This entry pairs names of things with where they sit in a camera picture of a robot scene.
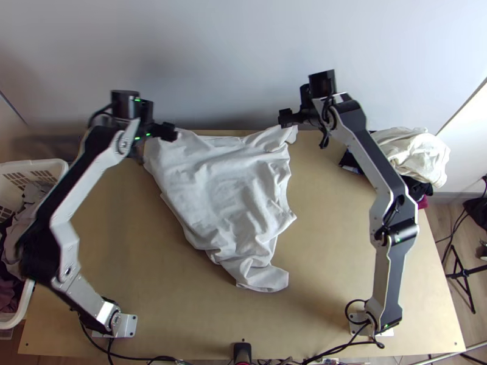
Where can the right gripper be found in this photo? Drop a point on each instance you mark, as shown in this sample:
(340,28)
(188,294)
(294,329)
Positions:
(289,117)

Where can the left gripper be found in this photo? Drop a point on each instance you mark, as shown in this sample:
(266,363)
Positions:
(166,131)

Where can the white t-shirt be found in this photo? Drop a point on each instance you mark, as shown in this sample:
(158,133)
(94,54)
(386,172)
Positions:
(224,194)

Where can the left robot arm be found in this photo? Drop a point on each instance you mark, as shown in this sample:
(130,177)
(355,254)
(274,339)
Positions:
(66,197)

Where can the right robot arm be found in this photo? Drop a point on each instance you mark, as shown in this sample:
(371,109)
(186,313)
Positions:
(384,178)

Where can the heap of clothes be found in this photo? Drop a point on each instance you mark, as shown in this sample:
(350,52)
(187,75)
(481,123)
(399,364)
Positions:
(11,228)
(414,152)

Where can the white laundry basket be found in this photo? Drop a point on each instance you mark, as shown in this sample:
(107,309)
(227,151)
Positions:
(36,169)

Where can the black tripod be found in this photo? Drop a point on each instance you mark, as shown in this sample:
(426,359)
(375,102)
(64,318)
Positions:
(462,272)

